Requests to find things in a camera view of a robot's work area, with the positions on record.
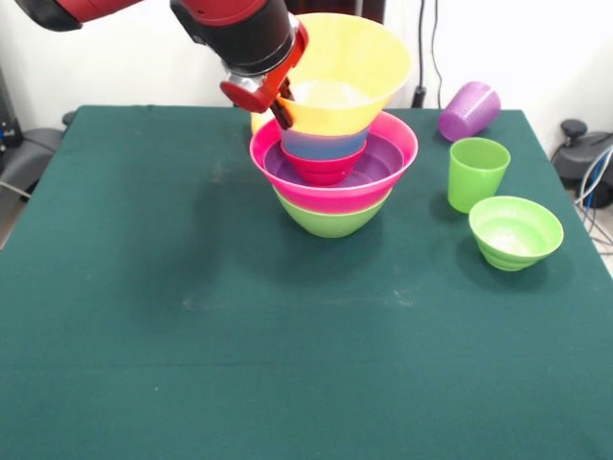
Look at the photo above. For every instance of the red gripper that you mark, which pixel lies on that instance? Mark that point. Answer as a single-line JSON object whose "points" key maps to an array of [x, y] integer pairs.
{"points": [[258, 96]]}

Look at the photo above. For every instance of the yellow cup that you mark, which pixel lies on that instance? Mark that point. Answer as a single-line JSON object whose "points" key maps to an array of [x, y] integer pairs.
{"points": [[257, 123]]}

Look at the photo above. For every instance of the small blue bowl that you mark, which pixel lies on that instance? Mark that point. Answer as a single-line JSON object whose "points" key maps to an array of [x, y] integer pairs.
{"points": [[325, 146]]}

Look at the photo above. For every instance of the small red bowl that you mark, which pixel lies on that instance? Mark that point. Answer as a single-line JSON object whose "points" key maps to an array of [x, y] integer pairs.
{"points": [[321, 172]]}

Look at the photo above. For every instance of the large orange bowl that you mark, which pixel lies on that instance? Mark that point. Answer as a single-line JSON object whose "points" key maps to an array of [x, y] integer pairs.
{"points": [[354, 57]]}

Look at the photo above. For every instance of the large pink bowl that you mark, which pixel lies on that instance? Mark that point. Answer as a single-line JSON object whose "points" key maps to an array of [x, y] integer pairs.
{"points": [[297, 191]]}

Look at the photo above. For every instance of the purple bowl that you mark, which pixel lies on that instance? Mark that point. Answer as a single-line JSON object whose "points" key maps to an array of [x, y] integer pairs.
{"points": [[383, 163]]}

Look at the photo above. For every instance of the medium green bowl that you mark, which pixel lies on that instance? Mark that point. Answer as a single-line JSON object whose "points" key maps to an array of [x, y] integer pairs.
{"points": [[333, 223]]}

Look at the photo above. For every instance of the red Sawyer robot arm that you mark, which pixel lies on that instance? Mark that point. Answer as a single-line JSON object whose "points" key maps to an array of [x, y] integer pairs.
{"points": [[239, 29]]}

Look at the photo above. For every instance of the black robot column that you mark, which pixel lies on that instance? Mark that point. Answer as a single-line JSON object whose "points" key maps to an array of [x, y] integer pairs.
{"points": [[369, 9]]}

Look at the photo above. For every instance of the purple cup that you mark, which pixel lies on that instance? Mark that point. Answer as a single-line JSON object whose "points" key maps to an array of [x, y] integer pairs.
{"points": [[469, 112]]}

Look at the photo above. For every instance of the green cup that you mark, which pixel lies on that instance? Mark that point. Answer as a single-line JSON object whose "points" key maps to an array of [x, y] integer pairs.
{"points": [[476, 177]]}

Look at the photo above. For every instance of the small green bowl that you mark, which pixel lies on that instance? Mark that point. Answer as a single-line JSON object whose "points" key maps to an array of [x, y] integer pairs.
{"points": [[517, 244]]}

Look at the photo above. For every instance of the dark green tablecloth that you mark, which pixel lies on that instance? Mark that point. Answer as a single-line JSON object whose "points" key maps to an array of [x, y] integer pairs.
{"points": [[143, 335]]}

